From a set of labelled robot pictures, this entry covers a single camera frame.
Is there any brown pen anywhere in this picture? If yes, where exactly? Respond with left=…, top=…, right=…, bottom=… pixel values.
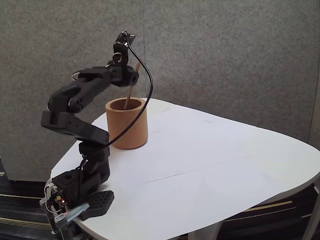
left=124, top=61, right=141, bottom=110

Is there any brown cylindrical pen holder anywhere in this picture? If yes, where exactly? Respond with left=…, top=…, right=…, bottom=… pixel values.
left=104, top=97, right=149, bottom=150

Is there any grey felt partition panel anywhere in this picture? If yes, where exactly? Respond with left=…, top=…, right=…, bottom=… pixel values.
left=307, top=0, right=320, bottom=151
left=143, top=0, right=316, bottom=145
left=0, top=0, right=148, bottom=182

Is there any metal table clamp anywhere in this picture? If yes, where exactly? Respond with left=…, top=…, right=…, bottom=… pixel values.
left=51, top=202, right=90, bottom=236

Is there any white table leg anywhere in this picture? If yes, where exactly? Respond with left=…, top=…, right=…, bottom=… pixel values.
left=301, top=183, right=320, bottom=240
left=187, top=221, right=223, bottom=240

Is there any white red servo wire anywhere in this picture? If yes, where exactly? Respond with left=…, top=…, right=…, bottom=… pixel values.
left=111, top=51, right=124, bottom=64

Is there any bare camera circuit board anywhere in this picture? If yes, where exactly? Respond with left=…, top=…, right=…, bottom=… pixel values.
left=115, top=30, right=137, bottom=48

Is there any black camera cable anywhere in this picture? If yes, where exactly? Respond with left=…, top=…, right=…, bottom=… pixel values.
left=77, top=42, right=154, bottom=208

